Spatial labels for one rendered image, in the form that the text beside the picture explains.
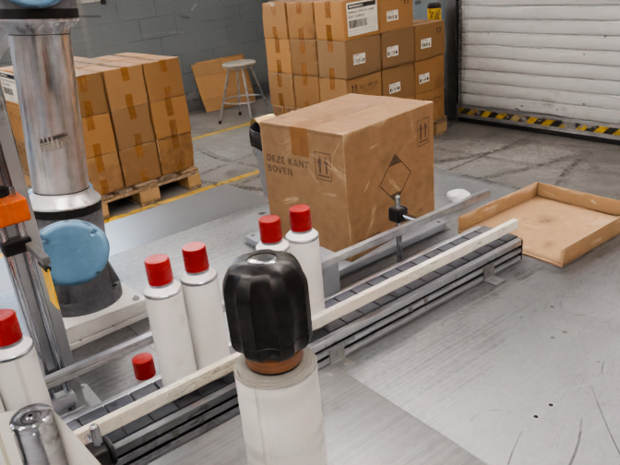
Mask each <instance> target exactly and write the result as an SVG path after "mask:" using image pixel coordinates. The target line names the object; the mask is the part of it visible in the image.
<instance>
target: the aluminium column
mask: <svg viewBox="0 0 620 465"><path fill-rule="evenodd" d="M1 99H2V101H3V98H2V97H1ZM3 105H4V102H3ZM0 157H1V160H2V163H3V166H4V169H5V172H6V178H7V181H8V184H9V186H11V185H13V186H14V188H15V191H17V192H19V193H20V194H21V195H22V196H24V197H25V198H26V199H27V202H28V206H29V209H30V215H31V219H30V220H29V221H24V224H25V227H26V231H27V234H28V236H30V237H31V241H32V242H33V243H35V244H36V245H37V246H38V247H39V248H40V249H41V250H42V251H44V249H43V246H42V239H41V237H40V233H39V229H38V226H37V222H36V220H35V216H34V212H33V209H32V205H31V202H30V196H29V192H28V189H27V186H26V182H25V179H24V175H23V172H22V169H21V165H20V161H19V158H18V153H17V149H16V145H15V142H14V138H13V135H12V132H11V128H10V124H9V122H8V118H7V114H6V108H5V105H4V110H3V111H2V112H1V113H0ZM6 231H7V234H8V237H9V238H10V237H14V236H17V235H18V229H17V225H16V224H14V225H10V226H7V227H6ZM3 256H4V254H3ZM14 257H15V259H16V263H17V266H18V272H19V275H20V277H21V281H22V284H23V288H24V291H25V293H26V297H27V300H28V304H29V307H30V312H31V315H32V319H33V322H34V325H35V328H36V331H37V334H38V338H39V341H40V344H41V347H42V353H43V356H44V360H45V362H46V365H47V369H48V371H50V370H52V369H54V368H56V366H55V363H54V358H53V356H52V353H51V350H50V346H49V343H48V340H47V336H46V333H45V329H44V325H43V322H42V315H41V311H40V307H39V304H38V300H37V296H36V292H35V290H34V286H33V283H32V279H31V276H30V271H29V267H28V264H27V260H26V258H25V254H24V253H21V254H18V255H15V256H14ZM4 260H5V262H6V268H7V271H8V274H9V278H10V280H11V283H12V287H13V290H14V293H15V295H16V299H17V302H18V308H19V311H20V313H21V317H22V320H23V323H24V326H25V329H26V332H27V335H28V337H29V336H30V334H29V332H28V329H27V325H26V322H25V319H24V316H23V313H22V310H21V306H20V303H19V300H18V295H17V292H16V288H15V285H14V282H13V280H12V276H11V273H10V270H9V266H8V264H7V261H6V257H5V256H4ZM34 260H35V263H36V267H37V270H38V273H39V276H40V280H41V284H42V289H43V292H44V296H45V299H46V303H47V305H48V309H49V312H50V316H51V319H52V322H53V326H54V332H55V335H56V338H57V341H58V345H59V348H60V352H61V354H62V358H63V362H64V365H65V367H68V366H69V365H71V364H74V363H75V361H74V357H73V353H72V351H71V347H70V344H69V340H68V336H67V334H66V327H65V324H64V320H63V317H62V314H61V310H58V309H57V308H56V307H55V306H54V304H53V303H52V302H51V300H50V296H49V293H48V290H47V286H46V283H45V279H44V277H43V273H42V268H41V267H40V266H39V265H38V260H37V259H36V258H35V257H34ZM68 381H69V384H70V387H71V389H72V390H73V391H74V393H75V395H76V399H77V405H74V406H72V408H73V410H72V411H70V410H69V408H68V409H66V410H64V411H60V412H58V413H57V415H58V416H59V417H60V418H61V419H64V418H65V417H67V416H69V415H71V414H73V413H75V412H78V411H81V410H83V409H85V408H87V404H86V401H85V398H84V394H83V391H82V387H81V384H80V381H79V377H78V376H77V377H74V378H72V379H70V380H68ZM61 390H64V389H63V386H62V384H59V385H57V386H55V387H54V393H57V392H59V391H61Z"/></svg>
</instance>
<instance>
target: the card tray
mask: <svg viewBox="0 0 620 465"><path fill-rule="evenodd" d="M512 219H516V220H519V228H518V229H516V230H515V231H513V232H510V233H511V234H514V235H517V236H518V238H521V239H522V240H523V246H522V255H525V256H530V257H533V258H536V259H539V260H541V261H544V262H547V263H550V264H553V265H556V266H558V267H563V266H565V265H567V264H568V263H570V262H572V261H573V260H575V259H577V258H578V257H580V256H583V255H584V254H586V253H588V252H589V251H590V250H592V249H594V248H595V247H597V246H599V245H600V244H603V243H604V242H606V241H608V240H610V239H611V238H613V237H615V236H616V235H617V234H619V233H620V200H616V199H612V198H609V197H601V196H597V195H593V194H589V193H585V192H580V191H577V190H573V189H568V188H564V187H561V186H556V185H549V184H545V183H541V182H535V183H533V184H531V185H527V186H525V187H523V188H521V189H519V190H517V191H515V192H513V193H510V194H508V195H506V196H504V197H500V198H498V199H497V200H494V201H492V202H490V203H488V204H486V205H483V206H481V207H479V208H477V209H474V210H472V211H470V212H467V213H465V214H463V215H461V216H458V233H464V232H466V231H468V230H469V229H471V228H474V227H476V226H487V227H491V228H495V227H497V226H499V225H501V224H503V223H505V222H507V221H510V220H512Z"/></svg>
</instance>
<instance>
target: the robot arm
mask: <svg viewBox="0 0 620 465"><path fill-rule="evenodd" d="M78 21H79V14H78V0H0V58H1V57H2V56H3V54H4V53H5V51H6V49H7V48H8V46H9V47H10V53H11V59H12V65H13V71H14V77H15V82H16V89H17V95H18V106H19V111H20V117H21V123H22V129H23V135H24V141H25V147H26V152H27V159H28V165H29V170H30V181H31V187H32V189H30V190H29V191H28V192H29V196H30V202H31V205H32V209H33V212H34V216H35V220H36V222H37V226H38V229H39V233H40V237H41V239H42V246H43V249H44V252H45V253H46V254H47V255H48V256H49V257H50V259H51V264H48V265H49V266H50V267H51V268H52V270H51V271H50V273H51V277H52V280H53V284H54V289H55V293H56V296H57V300H58V303H59V306H60V310H61V314H62V317H76V316H85V315H89V314H93V313H96V312H99V311H101V310H103V309H105V308H107V307H109V306H111V305H112V304H114V303H116V302H117V301H118V300H119V299H120V298H121V296H122V294H123V290H122V285H121V281H120V279H119V277H118V276H117V274H116V272H115V271H114V269H113V266H112V265H111V263H110V261H109V260H108V258H109V253H110V244H109V241H108V238H107V236H106V234H105V228H104V220H103V213H102V204H101V195H100V194H99V193H98V192H97V191H95V190H94V189H93V186H92V184H91V183H90V182H89V174H88V166H87V159H86V151H85V144H84V137H83V130H82V123H81V115H80V108H79V100H78V86H77V79H76V71H75V64H74V57H73V50H72V42H71V35H70V31H71V29H72V28H73V27H74V26H75V25H76V23H77V22H78Z"/></svg>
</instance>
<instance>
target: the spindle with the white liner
mask: <svg viewBox="0 0 620 465"><path fill-rule="evenodd" d="M222 295H223V301H224V307H225V313H226V318H227V325H228V330H229V336H230V342H231V345H232V347H233V348H234V349H235V350H236V351H237V352H239V353H241V355H240V356H239V357H238V358H237V360H236V362H235V364H234V367H233V373H234V377H235V382H236V387H237V394H238V403H239V408H240V413H241V418H242V424H243V432H244V442H245V447H246V454H247V462H248V465H327V452H326V445H325V437H324V424H323V415H322V410H321V396H320V386H319V381H318V371H317V358H316V355H315V354H314V352H313V351H312V350H311V349H310V348H309V347H307V345H308V344H309V342H310V340H311V338H312V335H313V327H312V317H311V308H310V299H309V290H308V281H307V278H306V276H305V274H304V272H303V270H302V267H301V265H300V263H299V262H298V260H297V259H296V257H295V256H294V255H293V254H291V253H289V252H286V251H277V250H272V249H259V250H257V251H255V252H252V253H247V254H242V255H240V256H238V257H237V258H236V259H235V260H234V261H233V263H232V264H231V265H230V266H229V267H228V268H227V270H226V273H225V275H224V279H223V283H222Z"/></svg>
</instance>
